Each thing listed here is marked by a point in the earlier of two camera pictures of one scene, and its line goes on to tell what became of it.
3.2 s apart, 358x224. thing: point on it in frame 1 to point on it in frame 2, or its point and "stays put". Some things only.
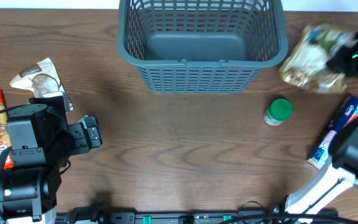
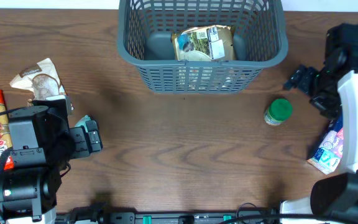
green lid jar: x=278 y=111 stays put
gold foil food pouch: x=305 y=65 to x=212 y=42
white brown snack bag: x=43 y=79 stays put
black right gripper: x=339 y=63 to x=328 y=108
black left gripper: x=84 y=132 stays put
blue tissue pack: x=348 y=108 stays put
